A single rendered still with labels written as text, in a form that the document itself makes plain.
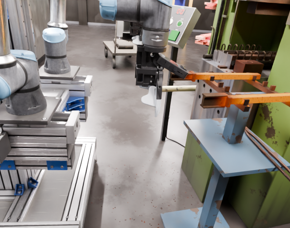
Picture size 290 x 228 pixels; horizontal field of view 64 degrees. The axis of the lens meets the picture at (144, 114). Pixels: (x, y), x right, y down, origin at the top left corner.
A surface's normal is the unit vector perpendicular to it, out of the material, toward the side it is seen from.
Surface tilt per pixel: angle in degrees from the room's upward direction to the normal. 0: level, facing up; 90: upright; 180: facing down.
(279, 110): 90
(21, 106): 72
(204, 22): 90
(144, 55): 90
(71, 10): 90
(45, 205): 0
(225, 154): 0
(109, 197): 0
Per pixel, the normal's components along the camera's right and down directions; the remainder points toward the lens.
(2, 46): 0.88, 0.36
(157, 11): -0.06, 0.46
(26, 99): 0.46, 0.15
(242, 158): 0.07, -0.88
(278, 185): 0.25, 0.47
